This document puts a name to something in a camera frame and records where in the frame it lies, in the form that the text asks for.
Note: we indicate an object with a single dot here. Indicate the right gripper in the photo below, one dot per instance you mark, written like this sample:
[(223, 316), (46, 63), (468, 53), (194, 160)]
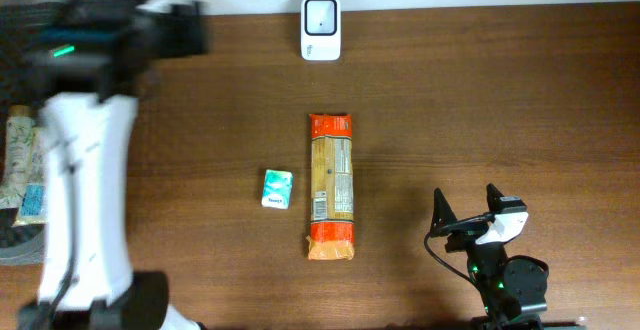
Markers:
[(447, 215)]

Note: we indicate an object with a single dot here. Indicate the orange spaghetti packet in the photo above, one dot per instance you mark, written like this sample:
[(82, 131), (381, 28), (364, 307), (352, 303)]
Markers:
[(332, 226)]

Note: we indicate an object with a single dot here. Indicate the teal tissue pack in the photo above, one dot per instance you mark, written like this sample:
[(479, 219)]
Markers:
[(277, 189)]

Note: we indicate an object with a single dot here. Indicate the yellow snack pouch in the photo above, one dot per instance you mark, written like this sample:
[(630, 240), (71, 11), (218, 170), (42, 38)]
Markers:
[(32, 210)]

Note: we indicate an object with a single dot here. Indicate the white green cosmetic tube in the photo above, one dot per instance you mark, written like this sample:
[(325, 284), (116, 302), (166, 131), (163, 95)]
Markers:
[(18, 156)]

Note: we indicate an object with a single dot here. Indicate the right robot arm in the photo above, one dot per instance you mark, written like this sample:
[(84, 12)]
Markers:
[(512, 289)]

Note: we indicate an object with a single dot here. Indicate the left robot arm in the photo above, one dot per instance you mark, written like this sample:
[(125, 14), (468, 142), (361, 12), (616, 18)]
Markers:
[(83, 67)]

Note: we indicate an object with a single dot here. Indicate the white barcode scanner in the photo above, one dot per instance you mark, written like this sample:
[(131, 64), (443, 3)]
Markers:
[(320, 30)]

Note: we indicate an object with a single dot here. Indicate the grey plastic basket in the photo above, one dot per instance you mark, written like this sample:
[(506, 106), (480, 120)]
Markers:
[(20, 27)]

